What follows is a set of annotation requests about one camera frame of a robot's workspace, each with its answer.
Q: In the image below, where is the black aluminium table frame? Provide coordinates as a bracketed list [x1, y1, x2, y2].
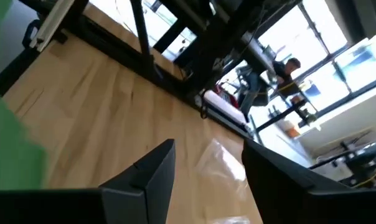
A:
[0, 0, 254, 139]

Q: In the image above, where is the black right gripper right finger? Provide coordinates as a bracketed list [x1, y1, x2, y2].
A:
[241, 139, 315, 224]

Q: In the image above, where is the white frame bracket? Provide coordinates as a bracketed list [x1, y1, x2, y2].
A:
[30, 0, 75, 53]

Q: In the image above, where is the blue framed window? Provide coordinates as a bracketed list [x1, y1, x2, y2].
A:
[258, 0, 376, 116]

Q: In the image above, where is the green elastic bandage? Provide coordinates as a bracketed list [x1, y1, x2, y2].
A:
[0, 0, 49, 190]

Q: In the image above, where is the person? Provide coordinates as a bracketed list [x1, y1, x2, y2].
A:
[239, 57, 302, 118]

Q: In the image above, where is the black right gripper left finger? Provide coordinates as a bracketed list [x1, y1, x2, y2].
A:
[99, 139, 177, 224]

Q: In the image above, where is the clear plastic zipper bag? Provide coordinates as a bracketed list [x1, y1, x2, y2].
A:
[195, 138, 248, 200]
[211, 215, 253, 224]

